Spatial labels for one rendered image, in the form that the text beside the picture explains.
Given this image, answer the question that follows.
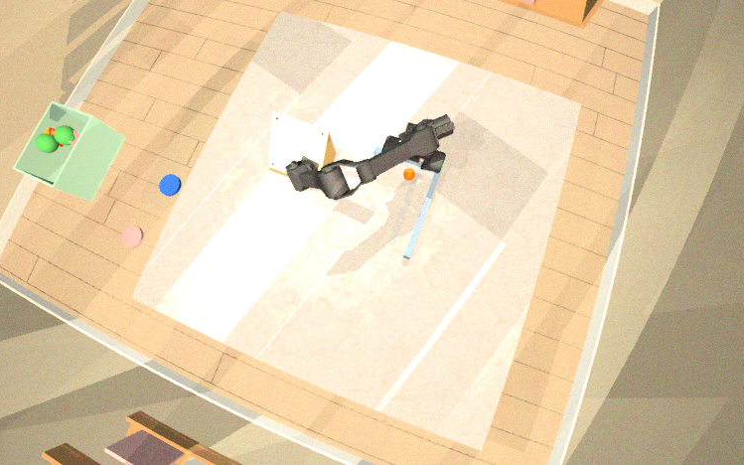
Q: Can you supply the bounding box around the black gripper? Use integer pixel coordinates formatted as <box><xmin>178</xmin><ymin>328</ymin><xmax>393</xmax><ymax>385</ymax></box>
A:
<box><xmin>381</xmin><ymin>135</ymin><xmax>446</xmax><ymax>174</ymax></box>

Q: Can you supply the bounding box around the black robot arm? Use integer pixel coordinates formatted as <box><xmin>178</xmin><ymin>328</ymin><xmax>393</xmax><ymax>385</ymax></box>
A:
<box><xmin>285</xmin><ymin>114</ymin><xmax>455</xmax><ymax>200</ymax></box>

